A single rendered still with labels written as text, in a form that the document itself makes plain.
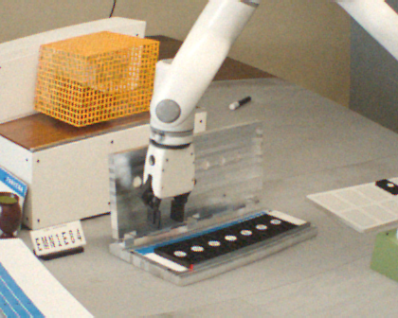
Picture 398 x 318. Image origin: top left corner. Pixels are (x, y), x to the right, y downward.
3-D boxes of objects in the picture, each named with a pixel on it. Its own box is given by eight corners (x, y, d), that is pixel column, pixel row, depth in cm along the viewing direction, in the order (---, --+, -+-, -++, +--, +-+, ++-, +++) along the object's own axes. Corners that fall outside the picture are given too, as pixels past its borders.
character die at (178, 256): (189, 269, 215) (189, 264, 215) (153, 253, 222) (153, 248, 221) (206, 263, 219) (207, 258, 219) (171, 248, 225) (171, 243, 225)
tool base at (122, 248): (181, 287, 211) (182, 272, 210) (109, 252, 224) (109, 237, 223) (316, 235, 242) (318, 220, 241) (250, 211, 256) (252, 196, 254)
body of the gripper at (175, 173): (166, 146, 214) (162, 203, 218) (204, 136, 222) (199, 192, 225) (138, 135, 219) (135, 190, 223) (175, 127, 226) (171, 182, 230)
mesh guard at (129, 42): (79, 127, 235) (86, 55, 230) (31, 108, 247) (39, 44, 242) (152, 109, 251) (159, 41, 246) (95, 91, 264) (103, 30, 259)
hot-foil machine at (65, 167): (32, 234, 227) (39, 69, 215) (-42, 181, 252) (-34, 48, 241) (257, 175, 280) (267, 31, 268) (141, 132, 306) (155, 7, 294)
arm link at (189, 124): (191, 134, 215) (195, 121, 223) (197, 68, 211) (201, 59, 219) (147, 131, 215) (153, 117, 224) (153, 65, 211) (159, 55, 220)
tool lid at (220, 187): (114, 154, 217) (108, 153, 218) (118, 246, 222) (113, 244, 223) (262, 120, 249) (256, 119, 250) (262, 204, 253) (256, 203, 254)
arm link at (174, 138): (171, 134, 214) (169, 150, 215) (203, 128, 220) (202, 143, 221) (139, 124, 219) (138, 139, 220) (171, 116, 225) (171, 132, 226)
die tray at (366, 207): (361, 234, 244) (362, 230, 243) (304, 199, 265) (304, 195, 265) (446, 207, 264) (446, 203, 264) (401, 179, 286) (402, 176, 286)
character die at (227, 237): (239, 252, 226) (240, 247, 226) (204, 238, 232) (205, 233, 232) (255, 246, 229) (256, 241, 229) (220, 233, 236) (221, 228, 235)
